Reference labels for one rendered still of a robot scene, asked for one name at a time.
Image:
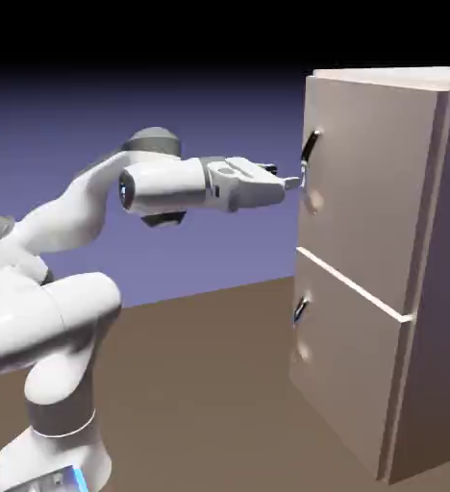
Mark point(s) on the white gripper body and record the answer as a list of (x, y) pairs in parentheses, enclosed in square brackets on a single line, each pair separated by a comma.
[(254, 184)]

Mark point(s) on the small beige cabinet door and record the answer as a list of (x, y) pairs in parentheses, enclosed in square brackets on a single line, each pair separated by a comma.
[(344, 353)]

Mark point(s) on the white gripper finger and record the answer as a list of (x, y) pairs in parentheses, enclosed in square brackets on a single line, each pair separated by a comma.
[(291, 183), (268, 167)]

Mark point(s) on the beige cabinet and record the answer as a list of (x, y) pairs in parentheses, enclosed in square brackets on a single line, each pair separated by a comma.
[(382, 269)]

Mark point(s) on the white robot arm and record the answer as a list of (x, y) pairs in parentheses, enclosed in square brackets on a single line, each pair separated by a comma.
[(94, 200)]

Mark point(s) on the large beige cabinet door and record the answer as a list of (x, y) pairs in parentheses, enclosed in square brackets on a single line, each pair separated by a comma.
[(367, 192)]

